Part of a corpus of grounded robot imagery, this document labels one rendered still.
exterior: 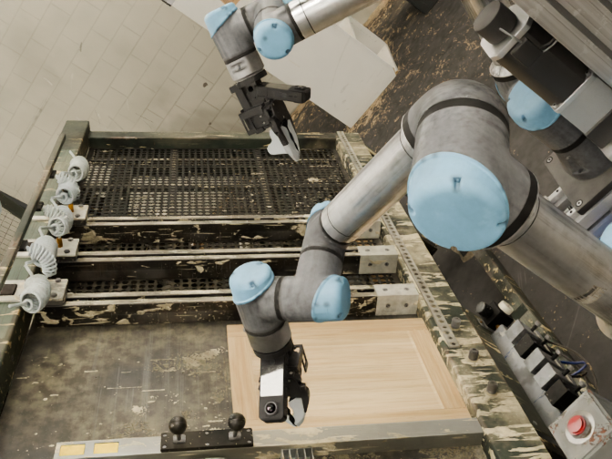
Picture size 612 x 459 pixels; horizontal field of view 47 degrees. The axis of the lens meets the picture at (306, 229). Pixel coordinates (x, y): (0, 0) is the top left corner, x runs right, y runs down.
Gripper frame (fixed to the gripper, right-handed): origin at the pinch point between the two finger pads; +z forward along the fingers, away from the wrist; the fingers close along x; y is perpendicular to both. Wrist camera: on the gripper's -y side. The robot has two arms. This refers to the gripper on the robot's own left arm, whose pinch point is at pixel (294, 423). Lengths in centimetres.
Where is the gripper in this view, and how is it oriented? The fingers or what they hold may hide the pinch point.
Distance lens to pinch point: 139.3
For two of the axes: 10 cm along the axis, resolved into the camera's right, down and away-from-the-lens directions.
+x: -9.6, 0.9, 2.5
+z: 2.2, 8.1, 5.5
